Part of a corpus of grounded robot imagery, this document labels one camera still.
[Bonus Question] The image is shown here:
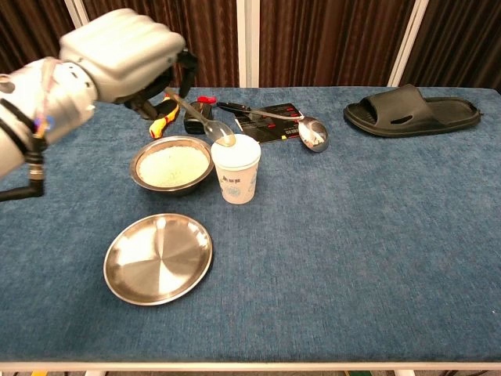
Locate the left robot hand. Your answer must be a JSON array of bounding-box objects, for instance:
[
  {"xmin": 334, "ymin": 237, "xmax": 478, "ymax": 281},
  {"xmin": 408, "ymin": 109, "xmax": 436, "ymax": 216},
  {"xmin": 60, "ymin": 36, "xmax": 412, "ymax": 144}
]
[{"xmin": 58, "ymin": 8, "xmax": 199, "ymax": 121}]

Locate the small metal spoon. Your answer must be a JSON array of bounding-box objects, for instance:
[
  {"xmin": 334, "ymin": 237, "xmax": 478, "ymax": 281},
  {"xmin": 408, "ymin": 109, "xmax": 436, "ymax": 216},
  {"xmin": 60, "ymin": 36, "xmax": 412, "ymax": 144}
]
[{"xmin": 164, "ymin": 87, "xmax": 237, "ymax": 149}]

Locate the steel bowl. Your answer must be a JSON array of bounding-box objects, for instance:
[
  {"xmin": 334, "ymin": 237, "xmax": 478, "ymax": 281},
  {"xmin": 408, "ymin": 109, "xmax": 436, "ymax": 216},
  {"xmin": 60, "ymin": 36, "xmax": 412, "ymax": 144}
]
[{"xmin": 129, "ymin": 135, "xmax": 216, "ymax": 198}]

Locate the white paper cup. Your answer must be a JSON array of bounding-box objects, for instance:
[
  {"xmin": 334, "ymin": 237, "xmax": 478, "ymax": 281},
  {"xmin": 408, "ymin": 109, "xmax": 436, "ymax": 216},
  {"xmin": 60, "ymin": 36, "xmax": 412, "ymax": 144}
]
[{"xmin": 210, "ymin": 133, "xmax": 262, "ymax": 206}]

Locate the steel plate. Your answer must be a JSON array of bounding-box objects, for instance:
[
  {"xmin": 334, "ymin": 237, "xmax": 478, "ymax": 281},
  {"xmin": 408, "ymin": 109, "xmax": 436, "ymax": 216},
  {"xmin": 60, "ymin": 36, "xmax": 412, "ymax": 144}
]
[{"xmin": 103, "ymin": 212, "xmax": 214, "ymax": 307}]

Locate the yellow rubber chicken toy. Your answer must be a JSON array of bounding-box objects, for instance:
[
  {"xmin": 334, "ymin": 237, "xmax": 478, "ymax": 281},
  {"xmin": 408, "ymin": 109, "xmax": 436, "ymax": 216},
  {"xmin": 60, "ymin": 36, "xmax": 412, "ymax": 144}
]
[{"xmin": 148, "ymin": 96, "xmax": 182, "ymax": 140}]

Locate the brown pleated curtain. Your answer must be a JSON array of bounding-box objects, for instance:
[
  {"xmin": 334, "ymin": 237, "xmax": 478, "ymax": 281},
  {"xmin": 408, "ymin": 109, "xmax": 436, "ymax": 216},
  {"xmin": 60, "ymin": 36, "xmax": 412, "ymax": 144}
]
[
  {"xmin": 0, "ymin": 0, "xmax": 85, "ymax": 75},
  {"xmin": 259, "ymin": 0, "xmax": 416, "ymax": 89},
  {"xmin": 398, "ymin": 0, "xmax": 501, "ymax": 90},
  {"xmin": 83, "ymin": 0, "xmax": 240, "ymax": 89}
]

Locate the small black device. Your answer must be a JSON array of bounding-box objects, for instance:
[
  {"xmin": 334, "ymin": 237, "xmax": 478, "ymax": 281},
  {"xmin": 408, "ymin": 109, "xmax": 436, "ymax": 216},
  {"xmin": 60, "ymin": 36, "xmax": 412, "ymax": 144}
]
[{"xmin": 182, "ymin": 95, "xmax": 218, "ymax": 136}]

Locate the black printed booklet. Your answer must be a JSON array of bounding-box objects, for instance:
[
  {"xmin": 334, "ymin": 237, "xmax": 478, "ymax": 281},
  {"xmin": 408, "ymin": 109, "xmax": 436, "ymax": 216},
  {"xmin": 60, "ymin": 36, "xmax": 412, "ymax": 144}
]
[{"xmin": 234, "ymin": 102, "xmax": 306, "ymax": 146}]

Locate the blue tablecloth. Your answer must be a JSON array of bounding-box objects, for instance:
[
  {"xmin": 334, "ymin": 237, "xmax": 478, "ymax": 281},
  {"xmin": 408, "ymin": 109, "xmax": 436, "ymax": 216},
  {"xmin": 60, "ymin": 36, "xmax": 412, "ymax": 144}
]
[{"xmin": 0, "ymin": 85, "xmax": 501, "ymax": 363}]

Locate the black rubber slipper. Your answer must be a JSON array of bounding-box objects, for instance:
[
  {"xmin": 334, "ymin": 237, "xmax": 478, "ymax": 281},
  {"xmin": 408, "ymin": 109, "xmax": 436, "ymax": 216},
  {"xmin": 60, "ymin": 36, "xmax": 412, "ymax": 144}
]
[{"xmin": 342, "ymin": 83, "xmax": 482, "ymax": 139}]

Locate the white frame post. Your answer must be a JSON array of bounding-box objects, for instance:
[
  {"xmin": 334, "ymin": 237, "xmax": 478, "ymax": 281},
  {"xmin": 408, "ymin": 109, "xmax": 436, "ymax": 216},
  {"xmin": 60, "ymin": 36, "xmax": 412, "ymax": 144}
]
[
  {"xmin": 63, "ymin": 0, "xmax": 93, "ymax": 31},
  {"xmin": 236, "ymin": 0, "xmax": 262, "ymax": 89},
  {"xmin": 386, "ymin": 0, "xmax": 431, "ymax": 88}
]

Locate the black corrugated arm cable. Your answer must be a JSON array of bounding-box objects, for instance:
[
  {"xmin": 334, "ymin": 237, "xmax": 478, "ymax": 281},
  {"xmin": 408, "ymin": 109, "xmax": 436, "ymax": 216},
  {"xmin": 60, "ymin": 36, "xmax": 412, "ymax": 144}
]
[{"xmin": 0, "ymin": 97, "xmax": 50, "ymax": 203}]

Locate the steel ladle with black handle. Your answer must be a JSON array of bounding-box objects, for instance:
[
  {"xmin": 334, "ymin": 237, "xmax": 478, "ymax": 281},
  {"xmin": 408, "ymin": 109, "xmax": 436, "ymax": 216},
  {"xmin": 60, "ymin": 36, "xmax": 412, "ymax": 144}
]
[{"xmin": 215, "ymin": 101, "xmax": 330, "ymax": 154}]

